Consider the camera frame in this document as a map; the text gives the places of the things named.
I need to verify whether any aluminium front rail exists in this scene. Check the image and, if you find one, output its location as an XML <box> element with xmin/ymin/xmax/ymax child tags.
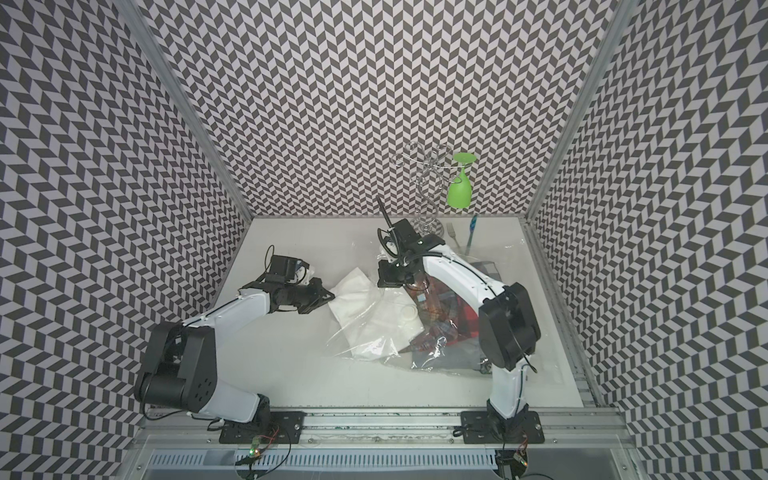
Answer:
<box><xmin>131</xmin><ymin>405</ymin><xmax>637</xmax><ymax>451</ymax></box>

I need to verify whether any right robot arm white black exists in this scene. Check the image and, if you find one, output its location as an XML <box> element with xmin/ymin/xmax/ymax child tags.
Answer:
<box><xmin>377</xmin><ymin>245</ymin><xmax>542</xmax><ymax>421</ymax></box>

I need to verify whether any white shirt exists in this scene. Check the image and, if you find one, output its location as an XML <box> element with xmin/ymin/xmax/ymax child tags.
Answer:
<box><xmin>327</xmin><ymin>268</ymin><xmax>424</xmax><ymax>361</ymax></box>

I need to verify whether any aluminium corner post left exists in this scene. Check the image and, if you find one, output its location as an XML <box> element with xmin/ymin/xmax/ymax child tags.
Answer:
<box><xmin>114</xmin><ymin>0</ymin><xmax>253</xmax><ymax>223</ymax></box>

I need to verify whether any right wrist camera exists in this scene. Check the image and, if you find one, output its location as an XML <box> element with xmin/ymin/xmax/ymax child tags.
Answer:
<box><xmin>377</xmin><ymin>219</ymin><xmax>445</xmax><ymax>260</ymax></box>

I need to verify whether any aluminium corner post right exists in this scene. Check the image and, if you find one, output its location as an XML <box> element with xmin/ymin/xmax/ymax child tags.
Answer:
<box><xmin>525</xmin><ymin>0</ymin><xmax>639</xmax><ymax>222</ymax></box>

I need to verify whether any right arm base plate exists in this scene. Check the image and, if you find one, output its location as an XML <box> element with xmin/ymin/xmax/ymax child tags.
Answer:
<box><xmin>452</xmin><ymin>408</ymin><xmax>545</xmax><ymax>446</ymax></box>

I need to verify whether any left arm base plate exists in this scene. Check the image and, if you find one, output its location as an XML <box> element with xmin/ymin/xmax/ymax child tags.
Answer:
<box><xmin>219</xmin><ymin>410</ymin><xmax>306</xmax><ymax>445</ymax></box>

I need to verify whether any clear vacuum bag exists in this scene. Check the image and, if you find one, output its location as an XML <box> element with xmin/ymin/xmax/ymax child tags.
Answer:
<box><xmin>327</xmin><ymin>232</ymin><xmax>551</xmax><ymax>380</ymax></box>

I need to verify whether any blue pen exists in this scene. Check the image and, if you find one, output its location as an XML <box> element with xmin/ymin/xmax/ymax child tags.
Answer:
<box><xmin>465</xmin><ymin>214</ymin><xmax>478</xmax><ymax>255</ymax></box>

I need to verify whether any multicolour plaid shirt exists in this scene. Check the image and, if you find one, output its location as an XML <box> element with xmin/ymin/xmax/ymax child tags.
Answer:
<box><xmin>403</xmin><ymin>277</ymin><xmax>479</xmax><ymax>354</ymax></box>

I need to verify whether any green plastic wine glass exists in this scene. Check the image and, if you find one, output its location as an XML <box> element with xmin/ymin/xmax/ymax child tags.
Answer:
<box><xmin>446</xmin><ymin>152</ymin><xmax>477</xmax><ymax>209</ymax></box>

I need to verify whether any grey folded garment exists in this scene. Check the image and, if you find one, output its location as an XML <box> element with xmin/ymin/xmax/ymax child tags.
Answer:
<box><xmin>412</xmin><ymin>349</ymin><xmax>491</xmax><ymax>375</ymax></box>

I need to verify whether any wire glass rack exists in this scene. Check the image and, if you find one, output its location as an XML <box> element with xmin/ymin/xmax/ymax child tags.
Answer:
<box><xmin>398</xmin><ymin>142</ymin><xmax>452</xmax><ymax>237</ymax></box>

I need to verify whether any aluminium corner post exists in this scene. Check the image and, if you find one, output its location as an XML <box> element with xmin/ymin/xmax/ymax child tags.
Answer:
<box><xmin>114</xmin><ymin>0</ymin><xmax>253</xmax><ymax>223</ymax></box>
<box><xmin>525</xmin><ymin>0</ymin><xmax>639</xmax><ymax>222</ymax></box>

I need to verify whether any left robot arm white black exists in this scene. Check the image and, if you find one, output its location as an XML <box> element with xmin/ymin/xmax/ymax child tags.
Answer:
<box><xmin>133</xmin><ymin>278</ymin><xmax>335</xmax><ymax>423</ymax></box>

